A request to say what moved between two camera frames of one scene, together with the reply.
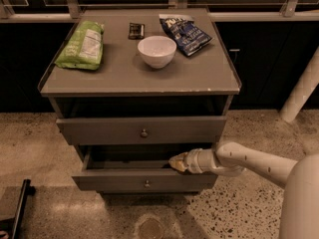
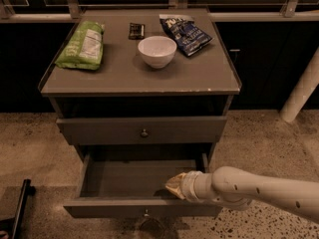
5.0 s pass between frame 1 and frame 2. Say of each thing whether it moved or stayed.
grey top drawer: stayed
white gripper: moved
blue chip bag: stayed
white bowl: stayed
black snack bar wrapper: stayed
